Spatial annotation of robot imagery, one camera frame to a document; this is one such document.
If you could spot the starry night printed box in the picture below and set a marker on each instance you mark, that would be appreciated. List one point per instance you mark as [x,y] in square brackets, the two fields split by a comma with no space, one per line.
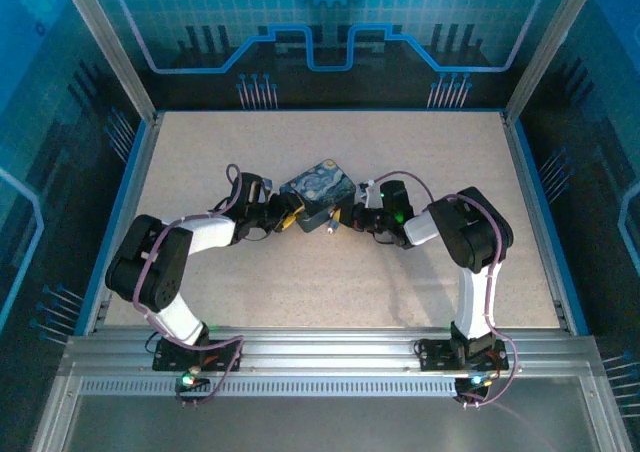
[320,189]

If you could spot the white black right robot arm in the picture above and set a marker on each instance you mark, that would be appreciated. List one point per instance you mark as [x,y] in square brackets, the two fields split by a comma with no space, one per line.
[470,232]

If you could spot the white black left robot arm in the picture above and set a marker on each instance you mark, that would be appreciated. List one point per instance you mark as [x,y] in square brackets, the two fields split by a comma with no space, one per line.
[160,267]

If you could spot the left controller board with LED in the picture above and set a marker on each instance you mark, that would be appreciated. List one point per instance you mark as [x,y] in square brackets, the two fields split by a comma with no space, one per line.
[190,381]

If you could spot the controller board with led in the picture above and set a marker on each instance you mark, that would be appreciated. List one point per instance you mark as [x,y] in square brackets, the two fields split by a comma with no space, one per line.
[475,383]
[190,381]

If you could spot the right controller board with LED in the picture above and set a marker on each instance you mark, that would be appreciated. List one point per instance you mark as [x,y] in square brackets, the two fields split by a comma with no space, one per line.
[475,383]

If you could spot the grey metal front panel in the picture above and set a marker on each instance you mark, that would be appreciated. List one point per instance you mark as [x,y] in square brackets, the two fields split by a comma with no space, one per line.
[330,424]

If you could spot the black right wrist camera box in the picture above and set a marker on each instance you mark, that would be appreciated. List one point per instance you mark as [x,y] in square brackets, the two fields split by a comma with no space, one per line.
[392,199]

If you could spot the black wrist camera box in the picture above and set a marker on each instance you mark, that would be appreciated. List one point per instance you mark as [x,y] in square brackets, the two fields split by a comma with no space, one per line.
[255,188]
[392,199]

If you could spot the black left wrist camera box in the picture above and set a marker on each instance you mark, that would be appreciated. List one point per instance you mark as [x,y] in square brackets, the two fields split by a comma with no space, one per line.
[255,188]

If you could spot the aluminium front mounting rail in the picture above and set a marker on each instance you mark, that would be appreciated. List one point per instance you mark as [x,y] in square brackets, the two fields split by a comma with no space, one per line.
[330,352]

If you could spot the aluminium side rail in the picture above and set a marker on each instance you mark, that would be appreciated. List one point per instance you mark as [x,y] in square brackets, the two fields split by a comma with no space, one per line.
[120,222]
[545,272]

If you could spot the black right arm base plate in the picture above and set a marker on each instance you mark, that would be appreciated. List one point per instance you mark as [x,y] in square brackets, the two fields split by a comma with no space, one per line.
[435,356]

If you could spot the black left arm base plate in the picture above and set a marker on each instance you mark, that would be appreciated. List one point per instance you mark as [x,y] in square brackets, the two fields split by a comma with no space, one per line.
[172,359]

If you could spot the aluminium frame post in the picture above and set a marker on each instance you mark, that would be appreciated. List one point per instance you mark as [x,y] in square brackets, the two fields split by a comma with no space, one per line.
[110,47]
[550,47]

